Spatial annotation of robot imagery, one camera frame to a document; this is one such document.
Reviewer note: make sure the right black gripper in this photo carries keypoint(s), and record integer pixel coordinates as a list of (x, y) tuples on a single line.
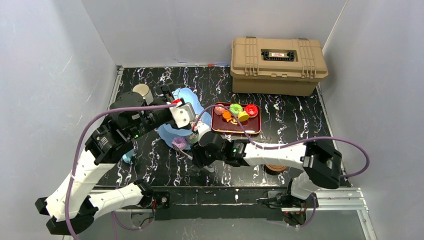
[(197, 156)]

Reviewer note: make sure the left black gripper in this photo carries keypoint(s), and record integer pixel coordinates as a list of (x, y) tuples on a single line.
[(164, 96)]

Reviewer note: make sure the green sugared cake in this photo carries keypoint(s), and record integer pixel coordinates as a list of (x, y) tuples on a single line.
[(193, 138)]

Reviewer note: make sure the purple glazed donut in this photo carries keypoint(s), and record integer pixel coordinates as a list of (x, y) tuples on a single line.
[(179, 143)]

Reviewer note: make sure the blue three-tier cake stand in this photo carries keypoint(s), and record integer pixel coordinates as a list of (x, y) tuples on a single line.
[(166, 132)]

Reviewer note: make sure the red rectangular tray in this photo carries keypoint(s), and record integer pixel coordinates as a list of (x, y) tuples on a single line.
[(252, 126)]

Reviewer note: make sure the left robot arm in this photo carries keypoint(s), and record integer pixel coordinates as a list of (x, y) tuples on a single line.
[(72, 208)]

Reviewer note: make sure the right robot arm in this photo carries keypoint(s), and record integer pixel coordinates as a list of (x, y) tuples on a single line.
[(318, 160)]

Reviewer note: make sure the beige ribbed mug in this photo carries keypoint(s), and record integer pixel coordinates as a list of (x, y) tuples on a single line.
[(145, 91)]

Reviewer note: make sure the orange cookie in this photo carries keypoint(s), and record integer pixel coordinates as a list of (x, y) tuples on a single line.
[(227, 115)]

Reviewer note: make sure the pink sugared cake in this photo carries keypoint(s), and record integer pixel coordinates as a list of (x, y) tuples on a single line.
[(219, 109)]

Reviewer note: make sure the yellow cake slice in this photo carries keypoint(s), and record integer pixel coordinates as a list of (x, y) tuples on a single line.
[(243, 116)]

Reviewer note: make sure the green glazed donut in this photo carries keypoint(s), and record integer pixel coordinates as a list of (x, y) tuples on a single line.
[(236, 109)]

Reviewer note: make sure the red glazed donut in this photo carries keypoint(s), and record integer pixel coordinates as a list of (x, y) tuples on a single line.
[(252, 110)]

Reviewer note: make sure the red blue pen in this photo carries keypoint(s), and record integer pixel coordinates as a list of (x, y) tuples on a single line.
[(218, 64)]

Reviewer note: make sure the round brown wooden box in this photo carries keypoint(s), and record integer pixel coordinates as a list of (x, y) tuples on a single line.
[(274, 170)]

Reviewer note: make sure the light blue cup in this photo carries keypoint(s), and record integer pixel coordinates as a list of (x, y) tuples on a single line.
[(127, 157)]

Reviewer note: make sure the tan plastic toolbox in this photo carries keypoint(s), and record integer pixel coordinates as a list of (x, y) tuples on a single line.
[(291, 67)]

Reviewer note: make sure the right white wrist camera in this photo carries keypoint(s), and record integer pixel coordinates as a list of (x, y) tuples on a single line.
[(202, 129)]

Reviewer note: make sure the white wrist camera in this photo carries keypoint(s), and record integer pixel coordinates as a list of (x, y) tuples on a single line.
[(202, 129), (182, 116)]

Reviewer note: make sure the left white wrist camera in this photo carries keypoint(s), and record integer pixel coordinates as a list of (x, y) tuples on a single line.
[(182, 116)]

